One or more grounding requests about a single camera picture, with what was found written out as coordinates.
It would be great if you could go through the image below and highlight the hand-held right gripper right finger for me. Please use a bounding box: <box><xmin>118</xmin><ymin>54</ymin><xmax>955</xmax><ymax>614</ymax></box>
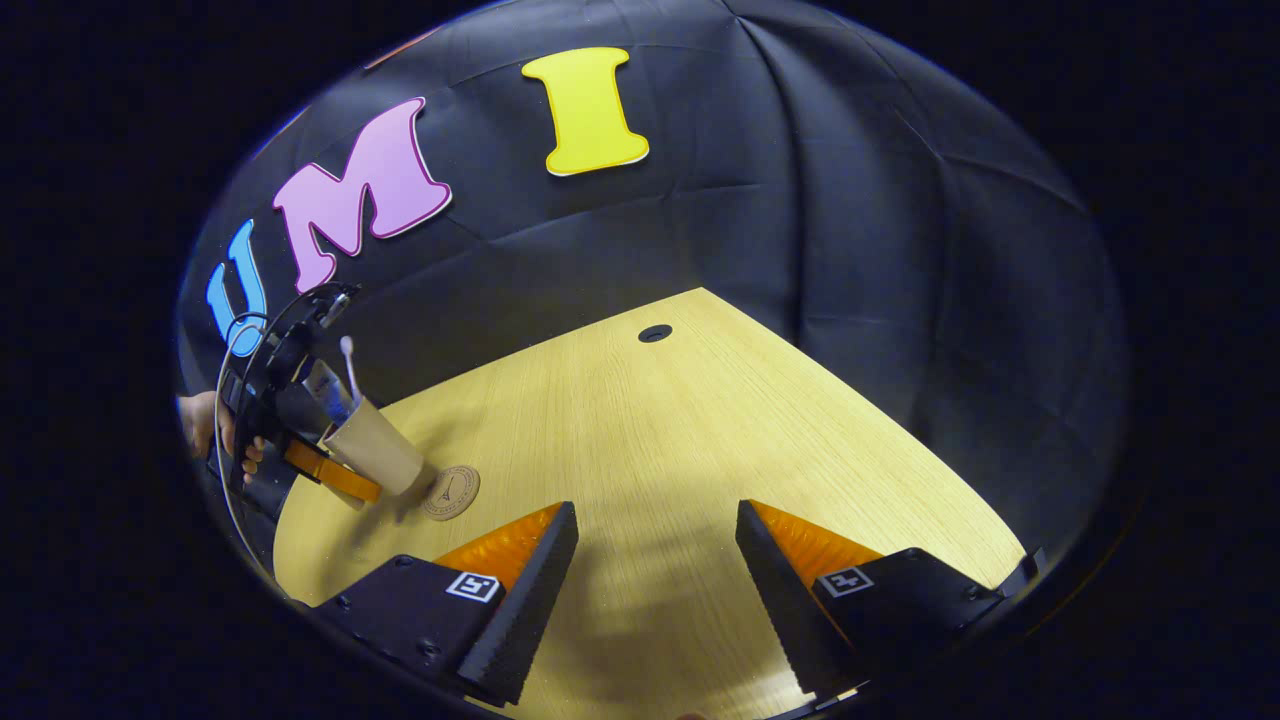
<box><xmin>735</xmin><ymin>498</ymin><xmax>1046</xmax><ymax>701</ymax></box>

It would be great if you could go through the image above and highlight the white toothpaste tube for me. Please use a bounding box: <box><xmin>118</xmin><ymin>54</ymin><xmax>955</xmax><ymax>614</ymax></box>
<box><xmin>303</xmin><ymin>360</ymin><xmax>353</xmax><ymax>426</ymax></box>

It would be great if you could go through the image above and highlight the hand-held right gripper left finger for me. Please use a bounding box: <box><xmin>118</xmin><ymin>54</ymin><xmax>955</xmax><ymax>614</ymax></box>
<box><xmin>300</xmin><ymin>500</ymin><xmax>581</xmax><ymax>708</ymax></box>

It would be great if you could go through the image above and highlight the round cork coaster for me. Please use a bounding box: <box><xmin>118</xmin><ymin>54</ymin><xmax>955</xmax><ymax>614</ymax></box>
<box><xmin>420</xmin><ymin>465</ymin><xmax>482</xmax><ymax>522</ymax></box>

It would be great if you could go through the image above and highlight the black backdrop cloth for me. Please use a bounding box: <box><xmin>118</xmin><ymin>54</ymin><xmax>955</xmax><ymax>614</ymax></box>
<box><xmin>175</xmin><ymin>0</ymin><xmax>1131</xmax><ymax>561</ymax></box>

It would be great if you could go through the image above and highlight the wooden desktop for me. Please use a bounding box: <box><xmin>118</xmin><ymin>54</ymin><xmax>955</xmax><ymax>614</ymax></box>
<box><xmin>272</xmin><ymin>287</ymin><xmax>1029</xmax><ymax>720</ymax></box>

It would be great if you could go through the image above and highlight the beige cup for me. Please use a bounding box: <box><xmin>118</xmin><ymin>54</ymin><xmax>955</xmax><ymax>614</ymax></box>
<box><xmin>320</xmin><ymin>397</ymin><xmax>426</xmax><ymax>498</ymax></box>

